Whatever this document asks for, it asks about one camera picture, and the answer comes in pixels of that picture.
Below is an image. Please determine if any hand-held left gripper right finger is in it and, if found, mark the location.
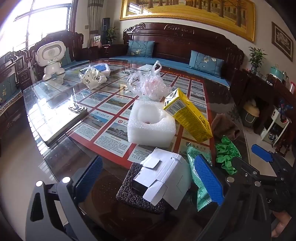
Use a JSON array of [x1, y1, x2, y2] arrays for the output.
[[194, 154, 271, 241]]

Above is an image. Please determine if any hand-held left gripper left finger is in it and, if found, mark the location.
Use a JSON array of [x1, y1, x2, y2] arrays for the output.
[[25, 156, 103, 241]]

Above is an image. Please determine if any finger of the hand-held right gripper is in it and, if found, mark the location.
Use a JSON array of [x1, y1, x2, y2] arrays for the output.
[[252, 144, 281, 165], [231, 158, 263, 184]]

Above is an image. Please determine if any green paper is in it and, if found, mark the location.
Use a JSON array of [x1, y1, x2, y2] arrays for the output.
[[215, 136, 242, 176]]

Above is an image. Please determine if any white cardboard box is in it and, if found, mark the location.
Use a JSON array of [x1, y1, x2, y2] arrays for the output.
[[134, 148, 193, 209]]

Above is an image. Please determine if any brown cloth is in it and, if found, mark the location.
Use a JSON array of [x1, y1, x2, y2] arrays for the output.
[[211, 113, 241, 141]]

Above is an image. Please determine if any person's right hand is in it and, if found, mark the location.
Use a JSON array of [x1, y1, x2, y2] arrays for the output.
[[271, 208, 294, 239]]

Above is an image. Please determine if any green snack packet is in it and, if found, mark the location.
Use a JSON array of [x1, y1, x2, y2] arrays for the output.
[[186, 146, 213, 212]]

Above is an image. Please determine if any red wooden stool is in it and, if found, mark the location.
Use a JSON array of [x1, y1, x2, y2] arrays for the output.
[[275, 128, 296, 158]]

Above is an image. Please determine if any small white shelf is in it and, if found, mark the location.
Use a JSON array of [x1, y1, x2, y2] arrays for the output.
[[260, 108, 291, 143]]

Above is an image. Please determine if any green and cream bucket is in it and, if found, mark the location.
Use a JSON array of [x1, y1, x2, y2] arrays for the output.
[[243, 98, 261, 128]]

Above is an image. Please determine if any black foam piece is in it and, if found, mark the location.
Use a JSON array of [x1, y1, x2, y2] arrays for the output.
[[116, 162, 167, 214]]

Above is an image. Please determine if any blue toy figure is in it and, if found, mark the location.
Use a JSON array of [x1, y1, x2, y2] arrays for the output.
[[277, 97, 293, 123]]

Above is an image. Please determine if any dark wooden cabinet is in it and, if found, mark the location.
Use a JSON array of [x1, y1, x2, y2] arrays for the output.
[[231, 69, 296, 149]]

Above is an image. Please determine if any silver flat metal case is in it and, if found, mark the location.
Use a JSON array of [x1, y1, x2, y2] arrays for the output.
[[30, 104, 89, 147]]

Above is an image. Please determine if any yellow carton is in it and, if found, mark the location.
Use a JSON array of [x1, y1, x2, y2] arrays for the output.
[[163, 88, 213, 143]]

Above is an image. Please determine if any red poster under glass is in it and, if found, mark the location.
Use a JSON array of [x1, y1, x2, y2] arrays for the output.
[[67, 61, 212, 169]]

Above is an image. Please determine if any white foam block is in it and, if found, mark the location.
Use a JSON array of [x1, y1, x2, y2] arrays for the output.
[[127, 100, 176, 148]]

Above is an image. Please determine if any teal cooking pot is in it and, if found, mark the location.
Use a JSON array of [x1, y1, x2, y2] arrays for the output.
[[270, 65, 288, 83]]

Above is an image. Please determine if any potted green plant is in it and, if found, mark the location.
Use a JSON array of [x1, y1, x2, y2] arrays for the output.
[[105, 26, 120, 45], [248, 47, 268, 74]]

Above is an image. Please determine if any white printed plastic bag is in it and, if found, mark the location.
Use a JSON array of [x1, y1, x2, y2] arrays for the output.
[[79, 65, 108, 90]]

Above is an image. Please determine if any blue embroidered cushion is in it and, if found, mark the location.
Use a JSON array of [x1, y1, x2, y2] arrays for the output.
[[126, 40, 155, 58], [187, 50, 225, 77]]

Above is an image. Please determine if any white bag with blue contents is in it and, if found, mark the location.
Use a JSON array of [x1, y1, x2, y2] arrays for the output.
[[92, 63, 112, 76]]

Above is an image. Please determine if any clear plastic bag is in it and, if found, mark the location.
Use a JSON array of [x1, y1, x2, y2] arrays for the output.
[[127, 61, 173, 101]]

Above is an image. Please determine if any dark framed picture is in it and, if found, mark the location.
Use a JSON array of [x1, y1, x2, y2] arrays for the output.
[[271, 22, 294, 58]]

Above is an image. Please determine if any dark wooden side table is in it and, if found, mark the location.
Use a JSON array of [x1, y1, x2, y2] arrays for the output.
[[99, 44, 127, 62]]

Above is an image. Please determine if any white robot toy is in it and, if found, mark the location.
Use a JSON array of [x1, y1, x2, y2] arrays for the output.
[[36, 41, 67, 81]]

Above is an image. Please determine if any dark wooden armchair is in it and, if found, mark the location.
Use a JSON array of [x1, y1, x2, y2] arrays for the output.
[[0, 51, 33, 130], [28, 30, 90, 80]]

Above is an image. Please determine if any dark wooden sofa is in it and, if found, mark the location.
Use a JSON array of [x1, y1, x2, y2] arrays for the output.
[[109, 22, 245, 89]]

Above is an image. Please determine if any black tower appliance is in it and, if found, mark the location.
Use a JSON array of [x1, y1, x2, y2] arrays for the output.
[[101, 18, 111, 45]]

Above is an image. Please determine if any gold framed landscape painting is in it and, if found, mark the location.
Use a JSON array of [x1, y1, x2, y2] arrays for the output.
[[120, 0, 256, 43]]

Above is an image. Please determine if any beige curtain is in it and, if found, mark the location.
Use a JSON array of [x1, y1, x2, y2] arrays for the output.
[[86, 0, 105, 48]]

